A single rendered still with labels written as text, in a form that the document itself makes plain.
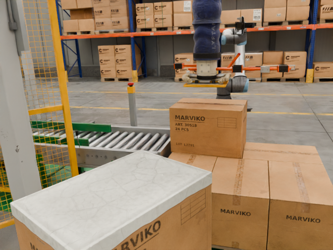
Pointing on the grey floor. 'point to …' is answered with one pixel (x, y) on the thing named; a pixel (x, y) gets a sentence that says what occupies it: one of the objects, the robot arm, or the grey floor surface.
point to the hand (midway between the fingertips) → (243, 25)
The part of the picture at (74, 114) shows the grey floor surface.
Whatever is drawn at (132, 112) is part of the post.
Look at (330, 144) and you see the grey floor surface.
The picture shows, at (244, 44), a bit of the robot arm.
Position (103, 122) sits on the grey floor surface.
